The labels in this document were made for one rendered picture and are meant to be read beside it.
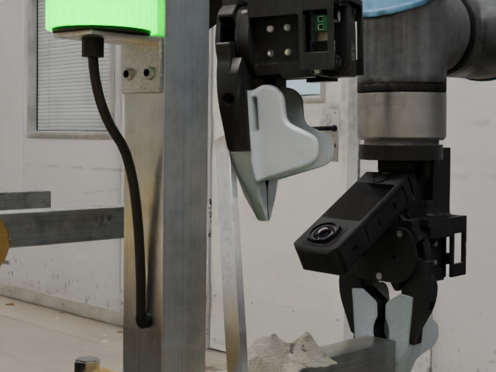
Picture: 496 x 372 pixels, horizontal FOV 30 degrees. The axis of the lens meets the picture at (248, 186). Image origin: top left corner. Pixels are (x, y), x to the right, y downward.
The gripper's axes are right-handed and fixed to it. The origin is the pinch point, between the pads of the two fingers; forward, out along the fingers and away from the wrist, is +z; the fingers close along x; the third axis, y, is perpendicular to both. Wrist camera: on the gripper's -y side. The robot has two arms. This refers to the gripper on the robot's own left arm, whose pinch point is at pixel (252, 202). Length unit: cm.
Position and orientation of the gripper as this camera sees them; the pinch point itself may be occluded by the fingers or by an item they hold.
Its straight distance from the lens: 64.3
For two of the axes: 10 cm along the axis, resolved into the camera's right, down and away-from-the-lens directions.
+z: 0.3, 10.0, 0.4
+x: 3.9, -0.5, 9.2
